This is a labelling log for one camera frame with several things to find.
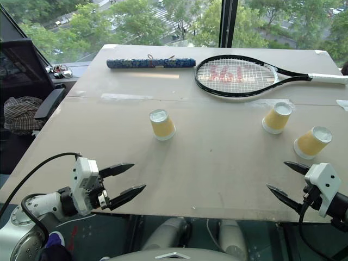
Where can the silver robot torso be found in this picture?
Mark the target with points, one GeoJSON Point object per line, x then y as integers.
{"type": "Point", "coordinates": [176, 255]}

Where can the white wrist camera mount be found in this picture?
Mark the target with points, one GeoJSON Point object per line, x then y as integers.
{"type": "Point", "coordinates": [324, 176]}
{"type": "Point", "coordinates": [81, 174]}

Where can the blue patterned tube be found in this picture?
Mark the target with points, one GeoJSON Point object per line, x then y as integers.
{"type": "Point", "coordinates": [149, 63]}

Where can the black window frame post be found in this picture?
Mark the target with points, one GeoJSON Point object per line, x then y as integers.
{"type": "Point", "coordinates": [227, 24]}

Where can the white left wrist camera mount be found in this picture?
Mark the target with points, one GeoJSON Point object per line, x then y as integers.
{"type": "Point", "coordinates": [81, 174]}

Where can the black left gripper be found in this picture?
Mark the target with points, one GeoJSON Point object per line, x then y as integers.
{"type": "Point", "coordinates": [95, 199]}

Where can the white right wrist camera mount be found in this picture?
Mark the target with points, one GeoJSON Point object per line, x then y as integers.
{"type": "Point", "coordinates": [324, 176]}

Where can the yellow paper cup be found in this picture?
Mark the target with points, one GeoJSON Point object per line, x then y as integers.
{"type": "Point", "coordinates": [162, 127]}
{"type": "Point", "coordinates": [310, 144]}
{"type": "Point", "coordinates": [276, 121]}

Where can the black slanted window beam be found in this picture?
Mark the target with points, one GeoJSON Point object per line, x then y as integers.
{"type": "Point", "coordinates": [17, 25]}

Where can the black and white tennis racket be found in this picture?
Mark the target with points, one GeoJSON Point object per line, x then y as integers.
{"type": "Point", "coordinates": [326, 79]}

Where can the black office chair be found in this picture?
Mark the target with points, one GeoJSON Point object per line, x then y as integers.
{"type": "Point", "coordinates": [21, 70]}

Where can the silver rounded robot leg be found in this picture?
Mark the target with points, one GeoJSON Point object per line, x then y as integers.
{"type": "Point", "coordinates": [167, 231]}
{"type": "Point", "coordinates": [231, 236]}

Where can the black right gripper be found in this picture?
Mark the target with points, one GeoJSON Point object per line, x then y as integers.
{"type": "Point", "coordinates": [312, 197]}

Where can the white paper scrap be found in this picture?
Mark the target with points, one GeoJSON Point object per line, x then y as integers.
{"type": "Point", "coordinates": [343, 104]}

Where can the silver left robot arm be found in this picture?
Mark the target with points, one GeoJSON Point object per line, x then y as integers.
{"type": "Point", "coordinates": [27, 239]}

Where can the plaid cloth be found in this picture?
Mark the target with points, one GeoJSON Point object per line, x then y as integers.
{"type": "Point", "coordinates": [23, 115]}

